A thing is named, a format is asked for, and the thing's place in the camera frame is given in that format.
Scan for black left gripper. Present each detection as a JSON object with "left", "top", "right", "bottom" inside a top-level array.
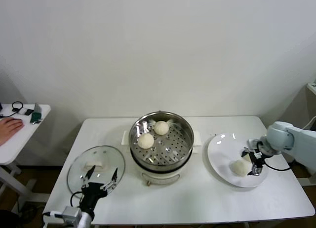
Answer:
[{"left": 80, "top": 165, "right": 119, "bottom": 215}]

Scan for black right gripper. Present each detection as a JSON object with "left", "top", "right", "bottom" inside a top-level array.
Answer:
[{"left": 241, "top": 146, "right": 267, "bottom": 176}]

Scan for round glass lid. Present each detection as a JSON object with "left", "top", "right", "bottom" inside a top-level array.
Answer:
[{"left": 67, "top": 145, "right": 126, "bottom": 196}]

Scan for stainless steel steamer basket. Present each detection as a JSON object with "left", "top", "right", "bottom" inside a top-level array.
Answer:
[{"left": 122, "top": 111, "right": 202, "bottom": 171}]

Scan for bare person hand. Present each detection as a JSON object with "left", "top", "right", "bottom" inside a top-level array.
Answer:
[{"left": 0, "top": 117, "right": 25, "bottom": 148}]

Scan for white round plate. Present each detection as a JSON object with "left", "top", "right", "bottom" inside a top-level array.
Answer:
[{"left": 206, "top": 133, "right": 269, "bottom": 189}]

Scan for white electric cooker base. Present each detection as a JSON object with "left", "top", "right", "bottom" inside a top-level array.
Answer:
[{"left": 130, "top": 146, "right": 199, "bottom": 188}]

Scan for white stand foot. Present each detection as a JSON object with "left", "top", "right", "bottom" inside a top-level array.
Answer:
[{"left": 297, "top": 176, "right": 316, "bottom": 187}]

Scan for white side table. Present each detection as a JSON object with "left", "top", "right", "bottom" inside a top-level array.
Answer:
[{"left": 0, "top": 104, "right": 52, "bottom": 204}]

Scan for cream shelf unit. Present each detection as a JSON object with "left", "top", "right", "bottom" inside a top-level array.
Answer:
[{"left": 305, "top": 84, "right": 316, "bottom": 120}]

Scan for green handheld tool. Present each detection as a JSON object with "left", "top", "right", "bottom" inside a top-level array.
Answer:
[{"left": 30, "top": 102, "right": 43, "bottom": 125}]

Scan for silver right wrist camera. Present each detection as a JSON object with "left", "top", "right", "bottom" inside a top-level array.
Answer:
[{"left": 247, "top": 138, "right": 260, "bottom": 150}]

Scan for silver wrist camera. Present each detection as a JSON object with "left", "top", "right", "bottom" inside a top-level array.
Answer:
[
  {"left": 247, "top": 138, "right": 260, "bottom": 150},
  {"left": 61, "top": 206, "right": 82, "bottom": 224}
]

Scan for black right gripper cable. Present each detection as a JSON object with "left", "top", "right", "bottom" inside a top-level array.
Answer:
[{"left": 264, "top": 158, "right": 291, "bottom": 171}]

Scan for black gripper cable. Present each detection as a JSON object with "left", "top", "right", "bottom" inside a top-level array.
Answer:
[
  {"left": 70, "top": 191, "right": 84, "bottom": 206},
  {"left": 264, "top": 158, "right": 291, "bottom": 171}
]

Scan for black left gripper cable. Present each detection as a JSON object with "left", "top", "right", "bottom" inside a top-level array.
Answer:
[{"left": 70, "top": 191, "right": 84, "bottom": 206}]

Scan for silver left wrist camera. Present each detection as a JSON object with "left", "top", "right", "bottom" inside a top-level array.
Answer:
[{"left": 61, "top": 206, "right": 82, "bottom": 224}]

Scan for camera cable with white plug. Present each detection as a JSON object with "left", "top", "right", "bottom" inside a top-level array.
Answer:
[{"left": 42, "top": 211, "right": 63, "bottom": 228}]

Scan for white power cable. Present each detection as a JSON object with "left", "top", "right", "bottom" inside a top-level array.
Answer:
[{"left": 303, "top": 115, "right": 316, "bottom": 129}]

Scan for black floor cables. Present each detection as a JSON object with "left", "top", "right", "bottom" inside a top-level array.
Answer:
[{"left": 14, "top": 194, "right": 46, "bottom": 221}]

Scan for thin black looped cable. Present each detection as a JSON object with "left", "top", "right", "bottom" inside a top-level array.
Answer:
[{"left": 0, "top": 101, "right": 25, "bottom": 119}]

